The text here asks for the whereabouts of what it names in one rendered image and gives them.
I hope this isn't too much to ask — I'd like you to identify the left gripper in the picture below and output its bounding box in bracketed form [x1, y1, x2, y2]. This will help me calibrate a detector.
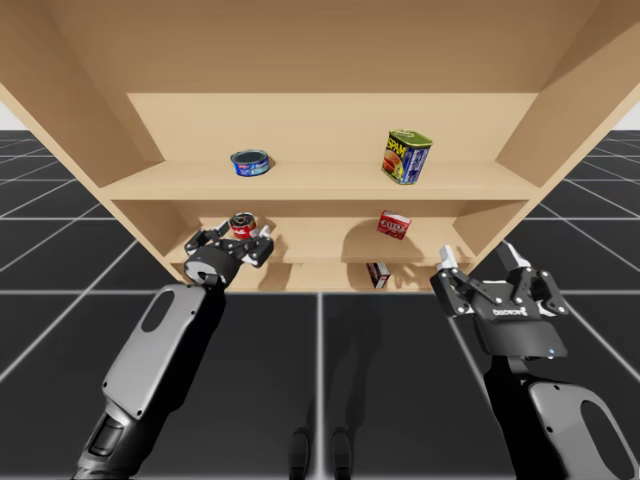
[182, 221, 276, 290]

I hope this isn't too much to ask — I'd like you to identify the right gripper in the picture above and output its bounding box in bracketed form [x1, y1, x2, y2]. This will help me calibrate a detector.
[429, 241, 571, 361]

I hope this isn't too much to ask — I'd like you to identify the red and white carton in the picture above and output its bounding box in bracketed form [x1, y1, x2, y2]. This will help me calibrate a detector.
[365, 261, 392, 290]

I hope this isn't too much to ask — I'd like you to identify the red and white can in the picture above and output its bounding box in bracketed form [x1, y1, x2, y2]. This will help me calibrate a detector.
[229, 211, 258, 241]

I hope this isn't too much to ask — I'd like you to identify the pale wooden shelf unit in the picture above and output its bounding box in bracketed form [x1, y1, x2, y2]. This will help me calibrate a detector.
[0, 0, 640, 294]

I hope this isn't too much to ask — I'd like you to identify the green and blue rectangular can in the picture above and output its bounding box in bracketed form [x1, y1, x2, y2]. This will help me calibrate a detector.
[381, 129, 435, 187]

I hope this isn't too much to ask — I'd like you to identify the blue flat can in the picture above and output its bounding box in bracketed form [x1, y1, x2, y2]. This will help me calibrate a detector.
[230, 148, 272, 178]

